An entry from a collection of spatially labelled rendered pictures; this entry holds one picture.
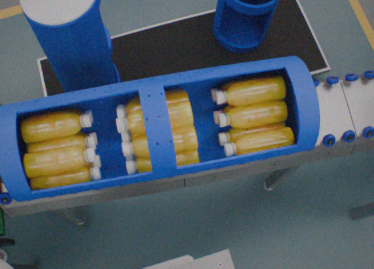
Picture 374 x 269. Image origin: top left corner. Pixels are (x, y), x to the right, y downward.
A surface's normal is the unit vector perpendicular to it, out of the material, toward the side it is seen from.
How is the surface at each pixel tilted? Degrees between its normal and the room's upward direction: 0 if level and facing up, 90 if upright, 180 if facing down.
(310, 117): 35
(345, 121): 0
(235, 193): 0
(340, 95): 0
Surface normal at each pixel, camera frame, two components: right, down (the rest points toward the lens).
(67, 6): 0.04, -0.29
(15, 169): 0.15, 0.29
